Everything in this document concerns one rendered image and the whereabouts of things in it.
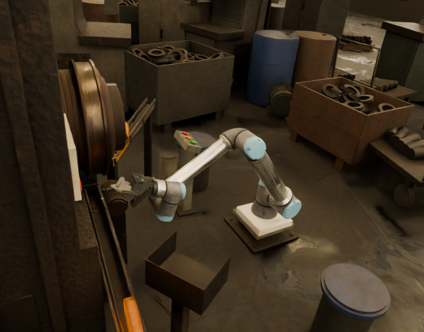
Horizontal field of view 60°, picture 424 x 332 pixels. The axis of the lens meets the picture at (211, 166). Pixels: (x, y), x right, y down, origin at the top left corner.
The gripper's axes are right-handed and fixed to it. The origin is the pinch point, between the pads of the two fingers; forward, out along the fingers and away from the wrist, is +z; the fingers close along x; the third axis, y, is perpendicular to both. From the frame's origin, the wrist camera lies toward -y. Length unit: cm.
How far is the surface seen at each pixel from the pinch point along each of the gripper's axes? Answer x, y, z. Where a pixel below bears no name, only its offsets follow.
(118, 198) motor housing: -21.3, -19.2, -12.9
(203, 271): 50, -7, -29
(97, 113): 22, 43, 22
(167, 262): 40.6, -9.3, -16.9
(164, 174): -58, -20, -54
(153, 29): -416, 34, -144
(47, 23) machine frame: 50, 72, 46
